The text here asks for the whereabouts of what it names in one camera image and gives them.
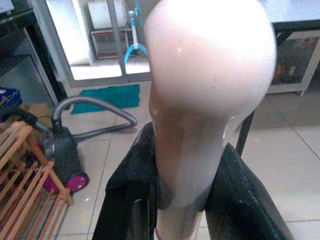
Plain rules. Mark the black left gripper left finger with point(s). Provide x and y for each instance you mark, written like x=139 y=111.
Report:
x=130 y=185

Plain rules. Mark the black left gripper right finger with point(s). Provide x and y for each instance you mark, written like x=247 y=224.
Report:
x=240 y=195

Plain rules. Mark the teal floor mat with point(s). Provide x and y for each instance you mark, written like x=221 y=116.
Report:
x=110 y=97

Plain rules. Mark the grey purple vacuum cleaner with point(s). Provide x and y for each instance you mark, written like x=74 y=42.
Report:
x=66 y=160

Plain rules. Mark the wooden slatted rack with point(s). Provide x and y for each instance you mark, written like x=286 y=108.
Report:
x=25 y=185

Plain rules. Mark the white framed glass door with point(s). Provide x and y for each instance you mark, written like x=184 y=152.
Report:
x=100 y=42

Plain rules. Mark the white shelf cabinet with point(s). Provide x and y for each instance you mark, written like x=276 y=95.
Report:
x=292 y=57

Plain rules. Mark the blue white squeegee mop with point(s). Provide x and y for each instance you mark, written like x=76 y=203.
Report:
x=133 y=37

